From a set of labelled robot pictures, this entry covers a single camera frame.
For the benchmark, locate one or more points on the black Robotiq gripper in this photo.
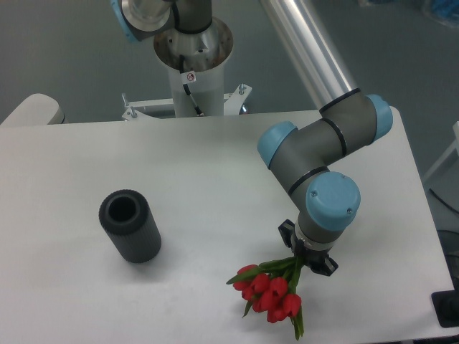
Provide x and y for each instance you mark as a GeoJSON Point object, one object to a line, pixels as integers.
{"type": "Point", "coordinates": [317, 258]}

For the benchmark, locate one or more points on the red tulip bouquet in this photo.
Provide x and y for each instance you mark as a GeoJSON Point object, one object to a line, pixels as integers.
{"type": "Point", "coordinates": [271, 288]}

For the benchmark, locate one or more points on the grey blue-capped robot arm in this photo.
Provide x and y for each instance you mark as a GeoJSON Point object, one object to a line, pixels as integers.
{"type": "Point", "coordinates": [298, 157]}

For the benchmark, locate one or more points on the dark grey ribbed vase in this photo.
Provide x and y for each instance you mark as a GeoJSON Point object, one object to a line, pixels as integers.
{"type": "Point", "coordinates": [126, 218]}

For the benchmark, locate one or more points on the black device at table edge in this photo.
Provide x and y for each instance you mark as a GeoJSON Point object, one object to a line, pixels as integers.
{"type": "Point", "coordinates": [446, 308]}

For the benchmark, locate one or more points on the blue clear plastic bag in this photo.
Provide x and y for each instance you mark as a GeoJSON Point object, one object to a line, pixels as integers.
{"type": "Point", "coordinates": [444, 12]}

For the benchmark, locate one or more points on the white chair armrest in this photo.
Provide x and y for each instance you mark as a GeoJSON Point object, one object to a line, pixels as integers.
{"type": "Point", "coordinates": [37, 109]}

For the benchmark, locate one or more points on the white metal base frame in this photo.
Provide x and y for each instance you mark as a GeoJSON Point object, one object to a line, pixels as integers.
{"type": "Point", "coordinates": [234, 103]}

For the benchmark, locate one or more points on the white side table frame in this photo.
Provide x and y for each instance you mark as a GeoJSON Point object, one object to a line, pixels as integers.
{"type": "Point", "coordinates": [444, 162]}

